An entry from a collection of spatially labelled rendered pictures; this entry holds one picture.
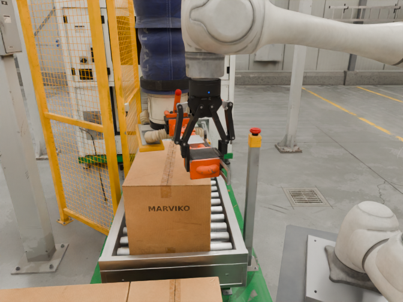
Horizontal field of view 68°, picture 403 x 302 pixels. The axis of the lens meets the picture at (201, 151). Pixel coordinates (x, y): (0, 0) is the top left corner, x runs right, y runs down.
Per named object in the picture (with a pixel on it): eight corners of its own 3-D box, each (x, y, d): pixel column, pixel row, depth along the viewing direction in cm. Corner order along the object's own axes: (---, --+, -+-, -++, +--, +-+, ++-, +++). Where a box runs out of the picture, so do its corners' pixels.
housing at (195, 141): (178, 150, 92) (178, 136, 90) (200, 148, 93) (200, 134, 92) (183, 158, 86) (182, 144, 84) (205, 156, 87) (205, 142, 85)
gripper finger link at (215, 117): (203, 102, 73) (208, 99, 73) (221, 139, 78) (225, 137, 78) (207, 106, 70) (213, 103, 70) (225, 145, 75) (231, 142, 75)
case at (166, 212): (147, 196, 203) (142, 140, 189) (205, 195, 204) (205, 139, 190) (129, 257, 148) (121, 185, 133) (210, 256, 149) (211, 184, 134)
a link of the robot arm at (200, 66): (181, 51, 70) (182, 76, 72) (189, 53, 62) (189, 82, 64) (218, 50, 72) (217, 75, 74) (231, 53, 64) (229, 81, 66)
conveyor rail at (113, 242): (147, 137, 361) (146, 122, 354) (151, 137, 362) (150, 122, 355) (104, 289, 147) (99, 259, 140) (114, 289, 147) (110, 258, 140)
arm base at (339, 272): (370, 250, 119) (375, 239, 117) (387, 295, 99) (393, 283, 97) (322, 239, 123) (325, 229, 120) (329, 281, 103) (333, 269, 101)
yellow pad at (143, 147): (135, 127, 147) (134, 117, 145) (155, 126, 149) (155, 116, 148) (139, 153, 117) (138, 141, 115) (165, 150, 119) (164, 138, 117)
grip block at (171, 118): (164, 129, 112) (163, 114, 109) (189, 127, 114) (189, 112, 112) (167, 136, 104) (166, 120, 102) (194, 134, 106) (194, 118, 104)
